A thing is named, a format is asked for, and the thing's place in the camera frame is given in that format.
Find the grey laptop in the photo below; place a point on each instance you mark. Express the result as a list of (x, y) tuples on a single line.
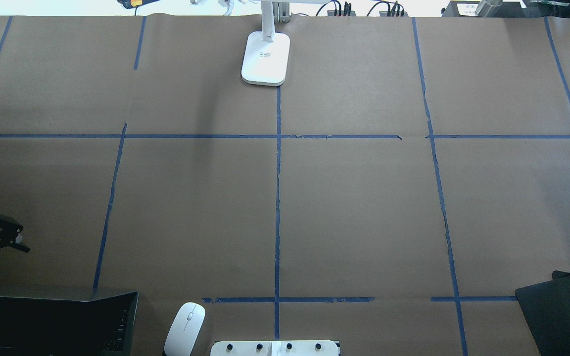
[(67, 322)]

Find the white desk lamp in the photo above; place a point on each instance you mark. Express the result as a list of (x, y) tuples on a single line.
[(267, 51)]

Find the black mouse pad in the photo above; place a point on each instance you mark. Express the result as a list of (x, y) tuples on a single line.
[(546, 309)]

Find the metal grabber stick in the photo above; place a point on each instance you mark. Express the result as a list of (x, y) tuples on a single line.
[(223, 7)]

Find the metal cup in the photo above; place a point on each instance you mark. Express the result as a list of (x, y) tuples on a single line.
[(488, 8)]

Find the white wireless mouse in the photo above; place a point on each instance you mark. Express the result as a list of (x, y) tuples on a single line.
[(185, 331)]

